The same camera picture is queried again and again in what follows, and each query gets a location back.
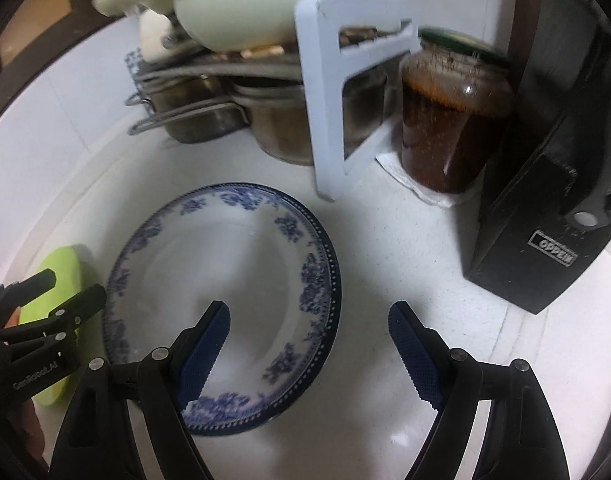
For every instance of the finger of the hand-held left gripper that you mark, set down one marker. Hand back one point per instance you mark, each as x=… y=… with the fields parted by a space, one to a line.
x=40 y=280
x=90 y=299

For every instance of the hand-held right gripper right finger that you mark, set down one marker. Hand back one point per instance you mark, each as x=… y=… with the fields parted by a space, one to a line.
x=415 y=355

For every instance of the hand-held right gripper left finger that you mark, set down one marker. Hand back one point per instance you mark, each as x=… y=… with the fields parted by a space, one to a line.
x=205 y=355

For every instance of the lime green plate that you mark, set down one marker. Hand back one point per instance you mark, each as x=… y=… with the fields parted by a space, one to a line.
x=67 y=265

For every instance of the blue and white floral plate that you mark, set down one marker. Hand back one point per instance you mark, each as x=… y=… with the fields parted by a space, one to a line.
x=235 y=260

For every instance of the person's left hand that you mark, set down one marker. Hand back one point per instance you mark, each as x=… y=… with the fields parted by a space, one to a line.
x=31 y=430

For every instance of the black knife block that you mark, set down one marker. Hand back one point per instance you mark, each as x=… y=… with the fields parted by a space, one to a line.
x=525 y=220

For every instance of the steel saucepan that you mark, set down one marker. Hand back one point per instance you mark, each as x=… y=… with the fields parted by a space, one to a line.
x=195 y=110

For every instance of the glass jar with brown contents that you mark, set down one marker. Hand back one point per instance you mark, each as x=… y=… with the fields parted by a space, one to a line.
x=445 y=140

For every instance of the large steel pot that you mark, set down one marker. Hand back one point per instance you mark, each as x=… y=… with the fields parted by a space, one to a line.
x=280 y=125

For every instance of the white plastic dish rack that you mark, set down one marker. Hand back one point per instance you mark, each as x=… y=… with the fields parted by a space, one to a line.
x=325 y=110

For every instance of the wooden cabinet door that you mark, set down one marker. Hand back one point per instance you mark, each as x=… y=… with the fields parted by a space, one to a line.
x=30 y=15

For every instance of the cream pot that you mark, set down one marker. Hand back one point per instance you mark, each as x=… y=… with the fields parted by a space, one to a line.
x=155 y=35

